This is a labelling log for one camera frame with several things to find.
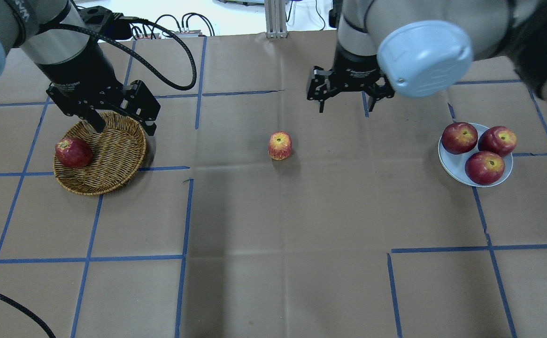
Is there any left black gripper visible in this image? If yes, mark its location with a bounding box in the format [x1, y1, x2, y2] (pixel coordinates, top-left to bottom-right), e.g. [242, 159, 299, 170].
[46, 47, 161, 137]

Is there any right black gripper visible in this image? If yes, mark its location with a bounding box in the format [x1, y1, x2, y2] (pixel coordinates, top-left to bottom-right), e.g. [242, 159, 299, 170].
[306, 47, 395, 117]

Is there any yellow-red apple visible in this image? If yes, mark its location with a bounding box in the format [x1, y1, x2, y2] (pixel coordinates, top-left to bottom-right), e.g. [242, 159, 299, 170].
[268, 131, 293, 161]

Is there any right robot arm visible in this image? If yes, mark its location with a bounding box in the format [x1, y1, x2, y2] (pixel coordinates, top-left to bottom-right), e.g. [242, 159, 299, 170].
[306, 0, 547, 109]

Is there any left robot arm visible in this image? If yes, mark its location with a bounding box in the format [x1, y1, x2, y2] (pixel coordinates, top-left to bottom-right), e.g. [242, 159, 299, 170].
[0, 0, 160, 136]

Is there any woven wicker basket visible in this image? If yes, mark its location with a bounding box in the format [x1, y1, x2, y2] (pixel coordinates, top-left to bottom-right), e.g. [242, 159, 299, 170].
[53, 111, 147, 195]

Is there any dark red basket apple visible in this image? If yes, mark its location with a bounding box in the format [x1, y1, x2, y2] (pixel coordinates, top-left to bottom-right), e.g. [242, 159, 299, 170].
[55, 137, 93, 168]

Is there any plate apple back left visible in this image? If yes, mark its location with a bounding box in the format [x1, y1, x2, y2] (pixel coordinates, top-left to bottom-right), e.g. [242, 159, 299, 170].
[440, 122, 478, 155]

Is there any plate apple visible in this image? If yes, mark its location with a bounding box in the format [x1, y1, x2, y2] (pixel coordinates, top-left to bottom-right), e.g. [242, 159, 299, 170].
[464, 151, 506, 185]
[440, 122, 478, 155]
[478, 126, 517, 157]

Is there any light blue plate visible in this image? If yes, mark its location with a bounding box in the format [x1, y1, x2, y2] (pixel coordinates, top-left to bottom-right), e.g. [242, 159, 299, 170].
[437, 122, 517, 187]

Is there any plate apple front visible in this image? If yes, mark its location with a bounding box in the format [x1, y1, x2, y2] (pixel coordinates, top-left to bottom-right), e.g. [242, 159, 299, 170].
[464, 151, 506, 185]

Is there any plate apple back right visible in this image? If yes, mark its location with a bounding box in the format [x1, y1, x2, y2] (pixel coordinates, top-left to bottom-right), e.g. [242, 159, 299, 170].
[478, 126, 517, 157]

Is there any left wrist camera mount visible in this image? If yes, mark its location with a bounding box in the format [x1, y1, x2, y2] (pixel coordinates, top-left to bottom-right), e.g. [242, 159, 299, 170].
[78, 6, 132, 41]

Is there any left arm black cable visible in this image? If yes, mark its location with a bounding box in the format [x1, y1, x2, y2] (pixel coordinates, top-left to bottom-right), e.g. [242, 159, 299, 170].
[39, 18, 198, 91]

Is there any aluminium frame post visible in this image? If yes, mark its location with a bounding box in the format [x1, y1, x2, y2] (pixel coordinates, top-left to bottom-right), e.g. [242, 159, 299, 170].
[264, 0, 287, 38]

